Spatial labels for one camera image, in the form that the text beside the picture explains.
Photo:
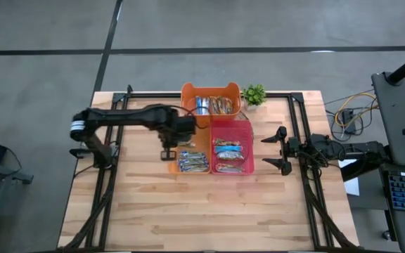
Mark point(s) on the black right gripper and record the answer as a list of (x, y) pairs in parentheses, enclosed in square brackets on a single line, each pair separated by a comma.
[(284, 151)]

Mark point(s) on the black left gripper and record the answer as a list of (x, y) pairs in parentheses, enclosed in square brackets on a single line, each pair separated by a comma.
[(169, 138)]

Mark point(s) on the blue white granola bar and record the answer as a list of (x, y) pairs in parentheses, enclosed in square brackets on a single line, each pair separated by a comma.
[(192, 154)]

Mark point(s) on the teal blue granola bar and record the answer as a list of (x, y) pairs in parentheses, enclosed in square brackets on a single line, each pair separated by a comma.
[(193, 168)]

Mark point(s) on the light blue granola bar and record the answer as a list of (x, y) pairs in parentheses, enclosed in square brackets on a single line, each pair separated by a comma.
[(206, 105), (199, 105)]

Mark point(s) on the blue Quaker granola bar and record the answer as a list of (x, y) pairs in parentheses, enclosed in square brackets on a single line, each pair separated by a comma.
[(228, 149)]

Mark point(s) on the brown red granola bar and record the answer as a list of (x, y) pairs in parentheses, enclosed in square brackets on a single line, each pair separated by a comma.
[(227, 142)]

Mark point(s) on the brown green granola bar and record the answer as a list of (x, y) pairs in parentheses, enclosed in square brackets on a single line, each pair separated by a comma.
[(215, 105), (227, 105)]

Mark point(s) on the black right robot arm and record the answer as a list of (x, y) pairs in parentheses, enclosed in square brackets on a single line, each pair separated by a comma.
[(360, 152)]

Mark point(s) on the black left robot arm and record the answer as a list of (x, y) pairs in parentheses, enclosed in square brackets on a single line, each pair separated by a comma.
[(125, 117)]

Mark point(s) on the light orange translucent bin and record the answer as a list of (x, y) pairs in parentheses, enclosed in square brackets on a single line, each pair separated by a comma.
[(202, 137)]

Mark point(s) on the pink translucent bin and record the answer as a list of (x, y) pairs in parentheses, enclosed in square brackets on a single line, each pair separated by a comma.
[(232, 128)]

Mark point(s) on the small green potted plant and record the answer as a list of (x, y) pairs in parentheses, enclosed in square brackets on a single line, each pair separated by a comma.
[(254, 95)]

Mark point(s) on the orange plastic tub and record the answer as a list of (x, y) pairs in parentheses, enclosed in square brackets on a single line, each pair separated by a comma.
[(211, 90)]

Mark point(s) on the black power adapter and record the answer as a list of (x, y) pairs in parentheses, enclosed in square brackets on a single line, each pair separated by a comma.
[(348, 119)]

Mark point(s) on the white paper sheet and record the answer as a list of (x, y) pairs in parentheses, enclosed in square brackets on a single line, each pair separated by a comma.
[(352, 184)]

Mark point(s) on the caster wheel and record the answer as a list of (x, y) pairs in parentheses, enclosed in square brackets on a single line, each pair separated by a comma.
[(386, 235)]

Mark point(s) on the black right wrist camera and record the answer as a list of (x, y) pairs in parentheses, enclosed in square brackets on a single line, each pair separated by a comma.
[(294, 144)]

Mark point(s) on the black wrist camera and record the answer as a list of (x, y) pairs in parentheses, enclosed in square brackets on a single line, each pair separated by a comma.
[(186, 126), (294, 144)]

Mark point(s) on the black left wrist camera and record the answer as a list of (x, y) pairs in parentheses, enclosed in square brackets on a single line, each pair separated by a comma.
[(186, 126)]

